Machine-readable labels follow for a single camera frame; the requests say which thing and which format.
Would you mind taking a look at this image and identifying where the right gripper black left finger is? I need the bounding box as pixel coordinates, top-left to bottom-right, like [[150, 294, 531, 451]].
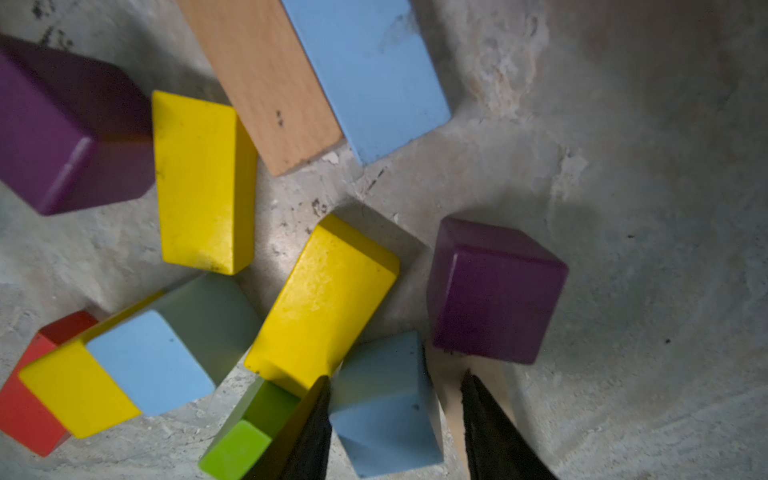
[[244, 376, 332, 480]]

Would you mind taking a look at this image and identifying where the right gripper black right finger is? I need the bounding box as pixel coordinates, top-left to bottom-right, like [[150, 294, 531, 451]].
[[461, 370, 557, 480]]

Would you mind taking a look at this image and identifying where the blue cube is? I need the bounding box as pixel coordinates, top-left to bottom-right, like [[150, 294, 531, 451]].
[[86, 273, 262, 416], [329, 330, 444, 479]]

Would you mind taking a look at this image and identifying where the blue long block top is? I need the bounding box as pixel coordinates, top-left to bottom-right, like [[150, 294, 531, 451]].
[[283, 0, 451, 166]]

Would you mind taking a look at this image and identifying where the green cube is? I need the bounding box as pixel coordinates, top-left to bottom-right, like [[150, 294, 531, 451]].
[[198, 378, 300, 479]]

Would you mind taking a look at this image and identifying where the natural wood long block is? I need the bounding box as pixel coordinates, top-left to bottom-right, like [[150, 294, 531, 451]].
[[425, 341, 517, 479]]

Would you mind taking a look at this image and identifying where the purple cube right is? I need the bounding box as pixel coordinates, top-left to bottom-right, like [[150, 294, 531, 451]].
[[427, 217, 569, 365]]

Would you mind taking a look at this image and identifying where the purple cube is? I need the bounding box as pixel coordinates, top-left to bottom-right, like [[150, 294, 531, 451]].
[[427, 217, 569, 365], [1, 35, 155, 216]]

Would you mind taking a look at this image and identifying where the blue cube on yellow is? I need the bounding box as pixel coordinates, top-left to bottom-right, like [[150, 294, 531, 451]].
[[86, 273, 262, 416]]

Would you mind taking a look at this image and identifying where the yellow long block centre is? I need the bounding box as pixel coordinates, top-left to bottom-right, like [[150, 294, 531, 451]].
[[244, 214, 400, 397]]

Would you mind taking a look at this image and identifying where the red long block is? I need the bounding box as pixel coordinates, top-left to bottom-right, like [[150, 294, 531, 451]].
[[1, 310, 98, 457]]

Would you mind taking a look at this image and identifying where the yellow small long block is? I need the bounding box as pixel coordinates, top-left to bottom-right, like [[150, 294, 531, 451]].
[[151, 91, 258, 275]]

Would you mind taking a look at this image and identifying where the purple cube centre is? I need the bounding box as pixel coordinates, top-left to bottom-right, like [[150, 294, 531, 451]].
[[1, 35, 155, 216]]

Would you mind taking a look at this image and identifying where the natural wood block top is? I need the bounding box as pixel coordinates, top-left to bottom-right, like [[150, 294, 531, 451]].
[[178, 0, 343, 176]]

